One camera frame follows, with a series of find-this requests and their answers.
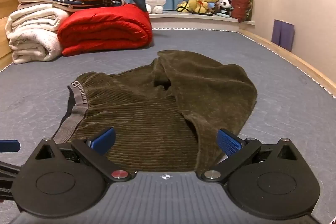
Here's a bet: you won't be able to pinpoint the red folded quilt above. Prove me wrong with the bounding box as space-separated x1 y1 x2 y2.
57 3 153 57

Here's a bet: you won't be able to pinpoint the olive corduroy pants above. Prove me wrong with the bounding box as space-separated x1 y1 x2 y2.
52 49 258 173

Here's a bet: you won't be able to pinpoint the white window seat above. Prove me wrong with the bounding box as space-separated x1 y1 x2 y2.
150 10 255 30

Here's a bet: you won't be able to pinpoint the red cushion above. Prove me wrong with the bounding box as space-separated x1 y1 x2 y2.
231 0 254 23

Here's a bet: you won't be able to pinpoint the wooden bed frame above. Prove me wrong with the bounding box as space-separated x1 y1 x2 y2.
0 0 336 98

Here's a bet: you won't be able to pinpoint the white folded fleece blanket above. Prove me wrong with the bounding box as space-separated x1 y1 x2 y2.
5 7 70 64

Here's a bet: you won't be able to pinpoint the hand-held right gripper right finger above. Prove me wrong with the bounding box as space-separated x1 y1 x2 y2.
201 129 301 183

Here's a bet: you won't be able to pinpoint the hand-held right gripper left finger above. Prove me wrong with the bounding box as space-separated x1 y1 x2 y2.
35 127 132 183

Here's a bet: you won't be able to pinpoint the navy patterned folded blanket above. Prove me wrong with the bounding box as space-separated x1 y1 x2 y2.
18 0 126 12

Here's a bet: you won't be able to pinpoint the panda plush toy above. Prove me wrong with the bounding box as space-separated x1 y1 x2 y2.
219 0 234 17

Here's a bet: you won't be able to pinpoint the purple paper sheet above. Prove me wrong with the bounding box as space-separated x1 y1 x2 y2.
271 19 295 52

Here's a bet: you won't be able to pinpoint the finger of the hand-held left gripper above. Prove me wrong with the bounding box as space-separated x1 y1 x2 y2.
0 160 22 201
0 140 21 153

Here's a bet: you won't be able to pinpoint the tan bear plush toy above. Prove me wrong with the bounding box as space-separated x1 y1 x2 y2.
177 0 210 14

